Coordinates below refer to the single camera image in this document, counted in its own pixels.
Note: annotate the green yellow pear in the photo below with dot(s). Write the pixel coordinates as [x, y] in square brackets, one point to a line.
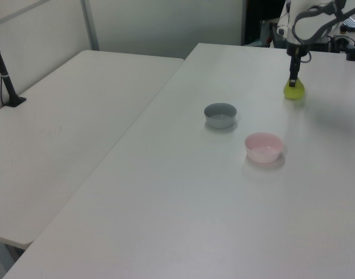
[295, 93]

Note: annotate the pink plastic bowl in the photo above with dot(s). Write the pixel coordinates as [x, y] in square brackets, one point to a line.
[263, 154]

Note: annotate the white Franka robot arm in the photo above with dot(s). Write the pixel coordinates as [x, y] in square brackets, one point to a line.
[308, 23]

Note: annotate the white side table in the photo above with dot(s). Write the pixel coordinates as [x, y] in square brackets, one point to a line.
[64, 130]

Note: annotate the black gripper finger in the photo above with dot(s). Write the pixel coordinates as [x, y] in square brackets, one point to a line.
[294, 79]

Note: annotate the grey plastic bowl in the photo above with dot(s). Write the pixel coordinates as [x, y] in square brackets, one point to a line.
[221, 122]

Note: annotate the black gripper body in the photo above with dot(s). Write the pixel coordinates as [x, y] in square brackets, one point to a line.
[295, 59]

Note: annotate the black camera stand pole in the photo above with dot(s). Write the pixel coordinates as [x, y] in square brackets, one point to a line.
[5, 81]

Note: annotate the grey metal partition post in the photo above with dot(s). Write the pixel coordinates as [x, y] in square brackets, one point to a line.
[89, 26]

